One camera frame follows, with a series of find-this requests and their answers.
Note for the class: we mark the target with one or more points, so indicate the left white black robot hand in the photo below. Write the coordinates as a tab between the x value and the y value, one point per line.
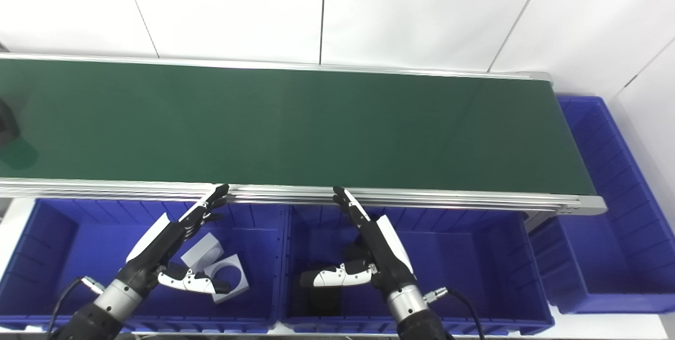
158	248

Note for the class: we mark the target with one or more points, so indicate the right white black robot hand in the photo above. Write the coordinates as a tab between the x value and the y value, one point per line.
387	255

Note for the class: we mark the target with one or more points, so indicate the black cylinder part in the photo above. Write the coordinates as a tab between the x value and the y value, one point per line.
321	300
6	124

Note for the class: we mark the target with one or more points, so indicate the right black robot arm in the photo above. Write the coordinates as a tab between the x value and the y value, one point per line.
414	313

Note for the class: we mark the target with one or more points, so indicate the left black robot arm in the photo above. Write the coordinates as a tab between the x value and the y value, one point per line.
108	308

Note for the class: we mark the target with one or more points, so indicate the white block part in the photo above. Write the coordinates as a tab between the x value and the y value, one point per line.
203	250

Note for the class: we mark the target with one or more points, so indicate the green conveyor belt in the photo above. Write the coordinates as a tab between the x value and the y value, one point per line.
295	129
422	199

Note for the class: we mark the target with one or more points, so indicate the blue plastic bin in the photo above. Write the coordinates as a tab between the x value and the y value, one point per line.
464	266
601	197
58	261

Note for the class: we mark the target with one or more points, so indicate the white part with round hole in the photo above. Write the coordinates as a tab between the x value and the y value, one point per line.
237	282

